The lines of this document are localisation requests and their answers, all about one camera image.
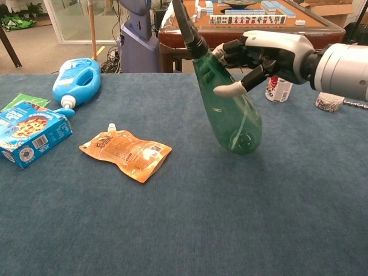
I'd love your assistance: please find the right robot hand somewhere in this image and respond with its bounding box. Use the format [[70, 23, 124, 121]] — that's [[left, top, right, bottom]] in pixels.
[[212, 30, 316, 97]]

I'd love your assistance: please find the metal drill bit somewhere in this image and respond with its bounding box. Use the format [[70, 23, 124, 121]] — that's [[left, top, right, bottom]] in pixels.
[[343, 100, 368, 110]]

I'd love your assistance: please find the black cable bundle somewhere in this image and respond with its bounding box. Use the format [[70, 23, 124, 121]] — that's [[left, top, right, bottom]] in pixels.
[[100, 45, 123, 74]]

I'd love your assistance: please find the brown mahjong table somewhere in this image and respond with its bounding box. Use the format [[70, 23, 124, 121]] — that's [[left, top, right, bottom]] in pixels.
[[158, 0, 346, 74]]

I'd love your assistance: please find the blue cookie box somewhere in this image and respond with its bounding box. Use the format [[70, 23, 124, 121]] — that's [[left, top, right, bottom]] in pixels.
[[0, 101, 73, 170]]

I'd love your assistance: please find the orange spout pouch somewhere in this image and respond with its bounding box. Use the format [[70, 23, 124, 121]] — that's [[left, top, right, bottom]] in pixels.
[[78, 122, 173, 184]]

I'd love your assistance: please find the black tripod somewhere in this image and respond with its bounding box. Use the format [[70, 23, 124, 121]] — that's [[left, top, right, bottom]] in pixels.
[[343, 0, 368, 45]]

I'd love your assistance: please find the wooden pole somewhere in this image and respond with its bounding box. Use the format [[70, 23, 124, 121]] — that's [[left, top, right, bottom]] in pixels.
[[87, 0, 98, 61]]

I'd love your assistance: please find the black dice dome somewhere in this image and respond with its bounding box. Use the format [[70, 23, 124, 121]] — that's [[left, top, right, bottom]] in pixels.
[[221, 0, 258, 9]]

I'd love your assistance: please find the blue detergent bottle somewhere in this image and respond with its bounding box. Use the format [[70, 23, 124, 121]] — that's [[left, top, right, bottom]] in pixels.
[[52, 57, 102, 118]]

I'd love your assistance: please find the green spray bottle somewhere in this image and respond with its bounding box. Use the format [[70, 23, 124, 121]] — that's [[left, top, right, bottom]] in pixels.
[[171, 0, 263, 155]]

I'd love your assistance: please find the row of face-up mahjong tiles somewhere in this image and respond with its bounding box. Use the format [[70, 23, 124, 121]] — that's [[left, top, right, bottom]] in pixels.
[[209, 14, 288, 25]]

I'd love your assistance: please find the small patterned roll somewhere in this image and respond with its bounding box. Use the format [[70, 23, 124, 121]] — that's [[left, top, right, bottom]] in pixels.
[[315, 92, 345, 113]]

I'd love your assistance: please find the white framed glass partition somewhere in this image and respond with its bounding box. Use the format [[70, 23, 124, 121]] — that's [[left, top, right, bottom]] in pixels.
[[43, 0, 121, 45]]

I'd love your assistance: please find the green bag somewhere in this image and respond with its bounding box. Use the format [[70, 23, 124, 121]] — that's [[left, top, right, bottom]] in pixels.
[[1, 16, 37, 32]]

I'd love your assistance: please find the green snack packet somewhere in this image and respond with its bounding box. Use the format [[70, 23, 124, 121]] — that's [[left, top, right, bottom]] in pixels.
[[1, 93, 51, 112]]

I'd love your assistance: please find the cardboard box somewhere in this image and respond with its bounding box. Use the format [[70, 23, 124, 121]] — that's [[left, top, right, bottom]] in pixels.
[[298, 0, 359, 28]]

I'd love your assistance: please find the dark table leg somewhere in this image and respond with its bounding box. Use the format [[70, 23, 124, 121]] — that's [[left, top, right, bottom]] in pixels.
[[0, 25, 23, 68]]

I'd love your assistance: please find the blue table cloth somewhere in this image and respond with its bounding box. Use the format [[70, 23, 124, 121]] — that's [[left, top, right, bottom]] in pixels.
[[0, 72, 368, 276]]

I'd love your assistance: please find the white bottle black cap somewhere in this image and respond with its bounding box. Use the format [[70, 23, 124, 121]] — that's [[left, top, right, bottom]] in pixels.
[[264, 75, 293, 103]]

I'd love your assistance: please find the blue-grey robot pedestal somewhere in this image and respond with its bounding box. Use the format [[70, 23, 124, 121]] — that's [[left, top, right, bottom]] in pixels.
[[116, 0, 162, 74]]

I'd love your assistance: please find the blue white mahjong tile wall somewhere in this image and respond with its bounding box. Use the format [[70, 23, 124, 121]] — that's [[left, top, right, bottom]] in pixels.
[[224, 8, 267, 16], [260, 1, 297, 20], [194, 0, 215, 16]]

